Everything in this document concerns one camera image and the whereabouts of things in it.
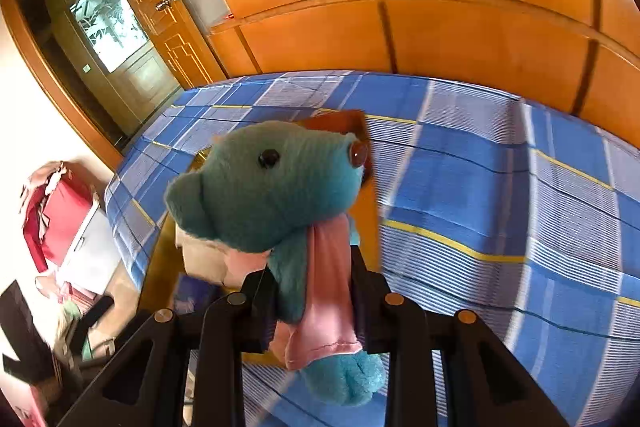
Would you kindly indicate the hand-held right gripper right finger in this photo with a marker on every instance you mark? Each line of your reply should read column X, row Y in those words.
column 362, row 297

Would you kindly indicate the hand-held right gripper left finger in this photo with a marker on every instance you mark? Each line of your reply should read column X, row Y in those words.
column 257, row 317

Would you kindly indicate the gold tin box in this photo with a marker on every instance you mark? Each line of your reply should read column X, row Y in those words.
column 157, row 267

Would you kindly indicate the teal plush toy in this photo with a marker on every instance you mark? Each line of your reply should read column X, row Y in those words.
column 280, row 187

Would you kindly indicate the bed with blue plaid sheet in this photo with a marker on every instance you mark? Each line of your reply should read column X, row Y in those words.
column 475, row 187

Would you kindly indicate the white storage box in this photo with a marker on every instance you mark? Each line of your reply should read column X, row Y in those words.
column 95, row 247

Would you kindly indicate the red storage bag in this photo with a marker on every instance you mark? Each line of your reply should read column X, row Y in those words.
column 60, row 222

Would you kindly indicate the black blurred object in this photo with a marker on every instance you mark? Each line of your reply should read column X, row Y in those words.
column 20, row 332

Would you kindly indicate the wooden door with frosted glass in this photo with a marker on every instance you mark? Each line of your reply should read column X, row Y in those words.
column 145, row 82

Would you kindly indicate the metal door knob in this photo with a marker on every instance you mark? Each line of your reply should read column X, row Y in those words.
column 163, row 5

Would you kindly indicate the wooden door frame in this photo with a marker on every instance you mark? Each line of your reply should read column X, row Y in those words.
column 62, row 94

